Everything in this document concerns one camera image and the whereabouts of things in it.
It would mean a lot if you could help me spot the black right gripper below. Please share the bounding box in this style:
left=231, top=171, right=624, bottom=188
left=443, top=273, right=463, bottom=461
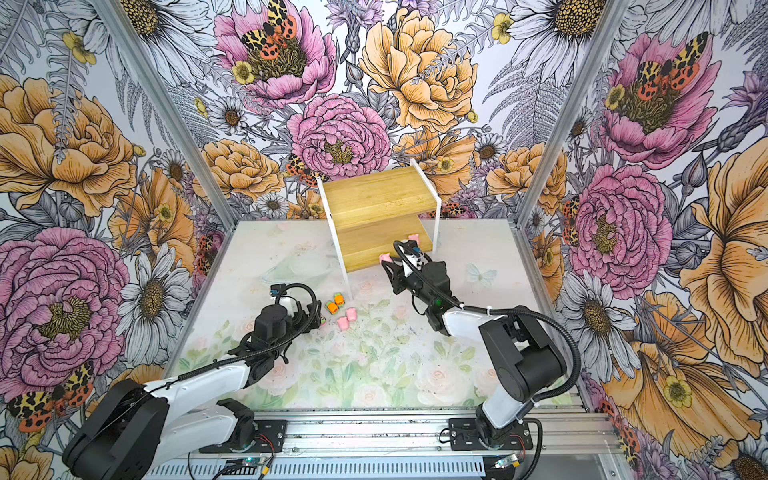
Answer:
left=381, top=257, right=435, bottom=307

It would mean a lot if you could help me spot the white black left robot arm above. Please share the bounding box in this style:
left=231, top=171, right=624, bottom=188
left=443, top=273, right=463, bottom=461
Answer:
left=63, top=299, right=322, bottom=479

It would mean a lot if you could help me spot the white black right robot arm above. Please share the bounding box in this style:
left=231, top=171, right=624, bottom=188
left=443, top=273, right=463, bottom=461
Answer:
left=379, top=254, right=567, bottom=447

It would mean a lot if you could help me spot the green circuit board left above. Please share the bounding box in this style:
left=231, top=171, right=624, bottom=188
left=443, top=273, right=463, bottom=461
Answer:
left=226, top=458, right=273, bottom=476

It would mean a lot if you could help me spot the green circuit board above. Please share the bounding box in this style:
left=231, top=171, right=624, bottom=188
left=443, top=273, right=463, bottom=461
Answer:
left=226, top=458, right=273, bottom=476
left=494, top=454, right=520, bottom=469

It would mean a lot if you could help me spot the green circuit board right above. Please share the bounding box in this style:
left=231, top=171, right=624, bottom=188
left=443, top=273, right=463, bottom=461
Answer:
left=494, top=454, right=520, bottom=469

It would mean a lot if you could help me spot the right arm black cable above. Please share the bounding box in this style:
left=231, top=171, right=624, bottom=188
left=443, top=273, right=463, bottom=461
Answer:
left=392, top=239, right=582, bottom=403

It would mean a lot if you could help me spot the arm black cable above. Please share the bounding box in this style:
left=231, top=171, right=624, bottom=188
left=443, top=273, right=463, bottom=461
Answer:
left=173, top=283, right=322, bottom=385
left=392, top=239, right=582, bottom=403

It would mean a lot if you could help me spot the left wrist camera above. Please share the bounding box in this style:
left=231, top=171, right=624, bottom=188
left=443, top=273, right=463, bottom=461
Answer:
left=269, top=283, right=287, bottom=298

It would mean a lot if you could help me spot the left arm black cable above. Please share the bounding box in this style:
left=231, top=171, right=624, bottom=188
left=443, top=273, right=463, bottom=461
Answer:
left=173, top=283, right=322, bottom=385

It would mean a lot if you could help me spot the bamboo two-tier shelf white frame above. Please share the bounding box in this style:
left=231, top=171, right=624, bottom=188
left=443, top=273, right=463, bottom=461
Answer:
left=317, top=160, right=442, bottom=299

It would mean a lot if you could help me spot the aluminium mounting rail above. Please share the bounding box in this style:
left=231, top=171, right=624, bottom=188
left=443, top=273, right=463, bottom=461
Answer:
left=143, top=410, right=622, bottom=460

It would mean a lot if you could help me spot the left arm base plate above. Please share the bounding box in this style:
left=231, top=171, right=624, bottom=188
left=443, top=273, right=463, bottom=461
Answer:
left=199, top=419, right=288, bottom=454

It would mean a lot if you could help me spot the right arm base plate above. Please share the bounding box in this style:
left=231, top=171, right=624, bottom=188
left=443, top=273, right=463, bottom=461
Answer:
left=447, top=418, right=534, bottom=451

